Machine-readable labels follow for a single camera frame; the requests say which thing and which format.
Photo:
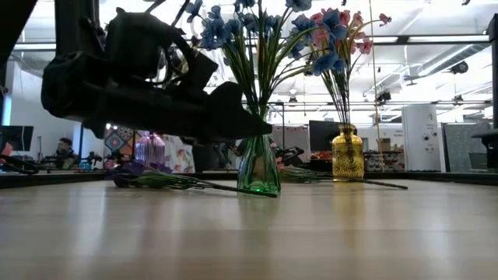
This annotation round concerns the black hanging camera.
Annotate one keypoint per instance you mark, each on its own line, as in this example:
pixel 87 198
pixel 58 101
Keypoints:
pixel 459 67
pixel 383 96

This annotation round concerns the gray desk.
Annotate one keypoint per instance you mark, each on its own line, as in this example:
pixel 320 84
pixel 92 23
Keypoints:
pixel 488 151

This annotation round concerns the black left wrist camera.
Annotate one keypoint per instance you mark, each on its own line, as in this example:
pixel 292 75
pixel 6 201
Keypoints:
pixel 136 43

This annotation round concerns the white floral fabric panel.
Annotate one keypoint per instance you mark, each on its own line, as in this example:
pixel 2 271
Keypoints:
pixel 179 153

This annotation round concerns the black fabric panel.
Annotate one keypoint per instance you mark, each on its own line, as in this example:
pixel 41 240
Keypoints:
pixel 206 155

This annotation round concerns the purple glass vase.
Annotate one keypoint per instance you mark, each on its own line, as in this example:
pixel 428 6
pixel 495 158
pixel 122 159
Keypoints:
pixel 149 149

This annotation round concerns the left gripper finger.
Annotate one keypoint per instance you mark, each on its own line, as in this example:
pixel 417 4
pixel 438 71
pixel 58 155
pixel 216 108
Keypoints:
pixel 233 116

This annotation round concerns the gray partition panel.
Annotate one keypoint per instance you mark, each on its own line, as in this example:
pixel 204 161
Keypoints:
pixel 461 148

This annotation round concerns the slim silver ventilation duct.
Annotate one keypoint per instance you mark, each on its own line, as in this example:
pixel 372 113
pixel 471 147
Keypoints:
pixel 447 58

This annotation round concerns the storage shelf with bins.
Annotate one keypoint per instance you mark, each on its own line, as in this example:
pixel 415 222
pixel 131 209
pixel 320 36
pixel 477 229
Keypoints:
pixel 383 161

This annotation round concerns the black computer monitor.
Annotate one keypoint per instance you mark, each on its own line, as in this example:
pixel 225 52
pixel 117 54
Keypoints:
pixel 19 136
pixel 321 136

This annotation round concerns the green glass vase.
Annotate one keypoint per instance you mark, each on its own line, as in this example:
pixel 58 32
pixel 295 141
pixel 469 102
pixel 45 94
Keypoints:
pixel 258 171

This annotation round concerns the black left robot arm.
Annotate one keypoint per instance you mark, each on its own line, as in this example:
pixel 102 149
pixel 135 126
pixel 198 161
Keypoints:
pixel 76 23

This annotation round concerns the pale patterned fabric panel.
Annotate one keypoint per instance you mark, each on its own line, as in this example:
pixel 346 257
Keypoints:
pixel 295 134

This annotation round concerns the colourful quilt panel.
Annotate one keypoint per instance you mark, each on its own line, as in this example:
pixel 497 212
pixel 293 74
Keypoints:
pixel 116 141

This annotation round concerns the cardboard box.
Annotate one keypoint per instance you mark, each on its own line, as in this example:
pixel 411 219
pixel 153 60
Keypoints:
pixel 385 144

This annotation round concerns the red flat object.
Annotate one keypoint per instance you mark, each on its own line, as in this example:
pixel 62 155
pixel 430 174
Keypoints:
pixel 7 149

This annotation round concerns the person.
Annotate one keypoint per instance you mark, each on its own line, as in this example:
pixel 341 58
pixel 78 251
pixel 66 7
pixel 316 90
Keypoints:
pixel 65 149

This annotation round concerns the white cabinet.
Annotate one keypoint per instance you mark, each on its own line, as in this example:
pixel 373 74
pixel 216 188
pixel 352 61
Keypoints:
pixel 422 136

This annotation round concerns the yellow glass vase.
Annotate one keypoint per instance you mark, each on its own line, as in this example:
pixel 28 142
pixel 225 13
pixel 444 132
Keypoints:
pixel 347 159

